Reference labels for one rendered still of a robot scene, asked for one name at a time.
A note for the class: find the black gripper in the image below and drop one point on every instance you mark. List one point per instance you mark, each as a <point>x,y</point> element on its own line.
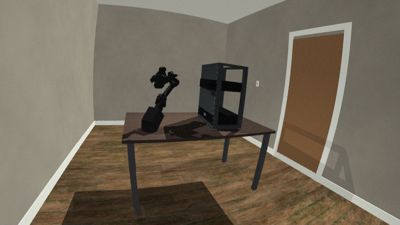
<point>163,78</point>

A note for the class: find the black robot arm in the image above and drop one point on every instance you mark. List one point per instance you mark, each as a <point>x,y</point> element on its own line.
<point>161,98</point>

